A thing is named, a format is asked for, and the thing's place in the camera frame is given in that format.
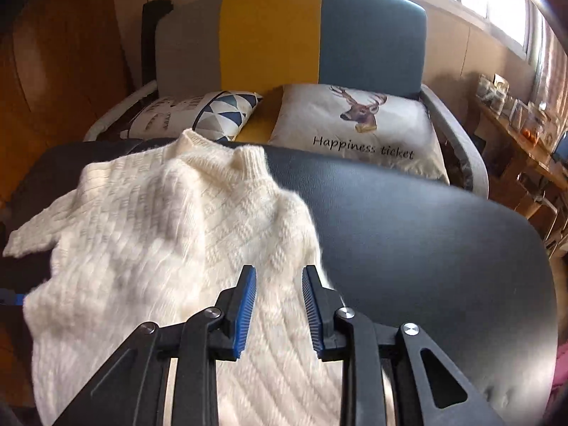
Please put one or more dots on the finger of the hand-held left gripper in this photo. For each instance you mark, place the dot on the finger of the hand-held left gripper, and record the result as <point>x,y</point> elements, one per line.
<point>13,298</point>

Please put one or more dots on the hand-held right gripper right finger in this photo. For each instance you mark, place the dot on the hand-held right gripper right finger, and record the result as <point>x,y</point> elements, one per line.
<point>313,315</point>

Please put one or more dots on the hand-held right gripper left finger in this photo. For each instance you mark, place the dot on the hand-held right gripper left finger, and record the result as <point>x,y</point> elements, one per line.
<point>246,310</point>

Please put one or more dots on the cream knitted sweater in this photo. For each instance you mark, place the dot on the cream knitted sweater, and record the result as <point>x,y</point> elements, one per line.
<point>155,230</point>

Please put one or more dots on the deer print pillow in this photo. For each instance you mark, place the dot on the deer print pillow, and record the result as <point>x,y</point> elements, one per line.
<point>310,120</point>

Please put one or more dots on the triangle pattern pillow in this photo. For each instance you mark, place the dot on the triangle pattern pillow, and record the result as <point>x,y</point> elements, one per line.
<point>222,111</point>

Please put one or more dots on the wooden desk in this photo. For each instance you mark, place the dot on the wooden desk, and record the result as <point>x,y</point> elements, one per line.
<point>510,137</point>

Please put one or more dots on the cluster of small oranges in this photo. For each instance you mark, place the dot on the cluster of small oranges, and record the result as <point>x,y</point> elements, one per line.
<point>526,133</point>

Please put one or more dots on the grey yellow blue sofa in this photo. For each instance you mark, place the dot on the grey yellow blue sofa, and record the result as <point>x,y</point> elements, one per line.
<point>368,31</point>

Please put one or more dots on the blue chair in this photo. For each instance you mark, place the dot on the blue chair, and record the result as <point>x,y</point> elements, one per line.
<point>560,146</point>

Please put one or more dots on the patterned beige curtain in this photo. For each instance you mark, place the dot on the patterned beige curtain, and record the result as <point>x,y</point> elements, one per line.
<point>554,66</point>

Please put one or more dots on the small photo frame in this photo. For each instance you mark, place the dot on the small photo frame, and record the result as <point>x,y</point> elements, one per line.
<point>501,82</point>

